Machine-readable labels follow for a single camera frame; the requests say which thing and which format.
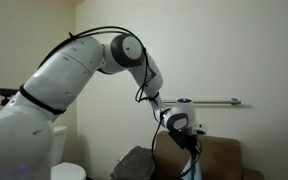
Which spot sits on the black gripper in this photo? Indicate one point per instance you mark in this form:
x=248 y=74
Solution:
x=185 y=140

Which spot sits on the light blue towel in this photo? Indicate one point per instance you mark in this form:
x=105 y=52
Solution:
x=194 y=168

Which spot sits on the grey terry towel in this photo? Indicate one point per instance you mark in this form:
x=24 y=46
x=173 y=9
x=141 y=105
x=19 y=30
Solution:
x=134 y=165

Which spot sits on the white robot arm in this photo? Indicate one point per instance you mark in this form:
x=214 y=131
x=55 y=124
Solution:
x=64 y=76

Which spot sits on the brown armchair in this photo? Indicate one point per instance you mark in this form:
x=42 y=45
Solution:
x=224 y=156

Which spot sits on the metal towel bar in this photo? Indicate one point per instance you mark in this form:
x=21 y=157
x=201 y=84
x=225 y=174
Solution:
x=214 y=102

